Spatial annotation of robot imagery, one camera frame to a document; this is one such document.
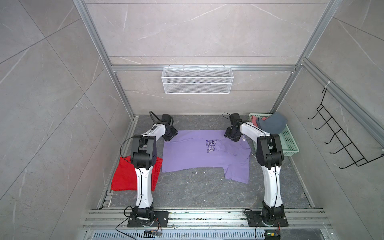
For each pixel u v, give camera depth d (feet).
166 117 2.88
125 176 2.73
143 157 1.94
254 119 3.41
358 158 1.95
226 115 3.02
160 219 2.40
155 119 3.13
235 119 2.85
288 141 3.30
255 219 2.39
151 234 2.34
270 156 1.95
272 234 2.30
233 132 2.96
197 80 3.30
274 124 3.32
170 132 3.02
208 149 3.30
